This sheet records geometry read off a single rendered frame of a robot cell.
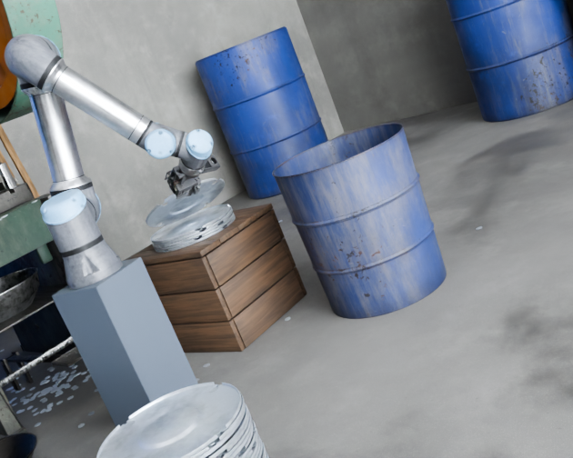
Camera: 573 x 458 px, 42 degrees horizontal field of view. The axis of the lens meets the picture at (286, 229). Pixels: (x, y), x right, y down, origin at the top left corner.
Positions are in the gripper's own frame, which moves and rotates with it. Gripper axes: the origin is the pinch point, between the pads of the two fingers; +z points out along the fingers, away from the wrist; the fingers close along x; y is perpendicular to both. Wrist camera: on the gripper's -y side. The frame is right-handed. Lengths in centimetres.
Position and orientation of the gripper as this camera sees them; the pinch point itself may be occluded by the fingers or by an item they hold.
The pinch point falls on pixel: (185, 191)
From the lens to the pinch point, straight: 239.0
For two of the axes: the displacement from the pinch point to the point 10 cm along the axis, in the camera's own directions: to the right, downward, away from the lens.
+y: -7.9, 4.3, -4.4
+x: 5.4, 8.2, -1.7
